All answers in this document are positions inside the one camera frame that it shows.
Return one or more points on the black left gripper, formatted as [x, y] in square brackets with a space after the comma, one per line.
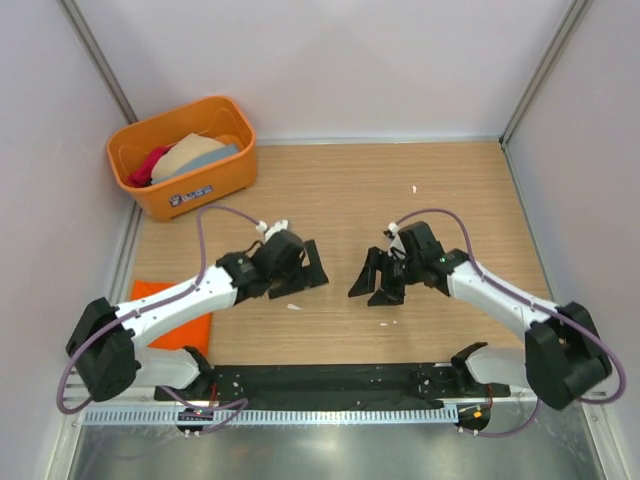
[303, 279]

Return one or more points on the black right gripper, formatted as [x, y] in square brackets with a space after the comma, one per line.
[367, 279]

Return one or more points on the orange t shirt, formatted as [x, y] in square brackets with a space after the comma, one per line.
[195, 333]

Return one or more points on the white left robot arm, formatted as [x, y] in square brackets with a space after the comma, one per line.
[111, 345]

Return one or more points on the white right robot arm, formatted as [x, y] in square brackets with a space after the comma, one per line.
[560, 361]

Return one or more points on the blue grey folded shirt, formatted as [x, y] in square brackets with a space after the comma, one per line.
[179, 165]

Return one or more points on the beige folded shirt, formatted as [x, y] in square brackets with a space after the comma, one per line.
[193, 145]

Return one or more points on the orange plastic bin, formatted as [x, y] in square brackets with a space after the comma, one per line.
[217, 117]

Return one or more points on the red crumpled shirt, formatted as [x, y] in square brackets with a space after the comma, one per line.
[142, 176]

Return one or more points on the white slotted cable duct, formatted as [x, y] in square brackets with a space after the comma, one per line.
[181, 416]

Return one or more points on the aluminium frame rail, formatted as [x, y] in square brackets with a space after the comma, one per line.
[106, 381]

